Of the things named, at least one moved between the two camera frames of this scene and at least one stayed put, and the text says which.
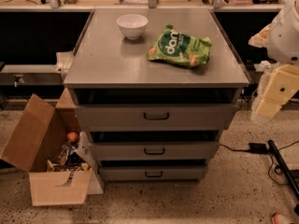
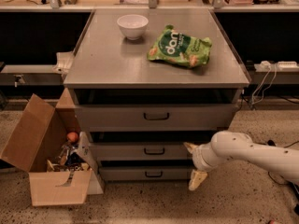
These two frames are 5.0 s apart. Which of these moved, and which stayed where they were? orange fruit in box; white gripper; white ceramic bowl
Moved: white gripper
Stayed: white ceramic bowl; orange fruit in box
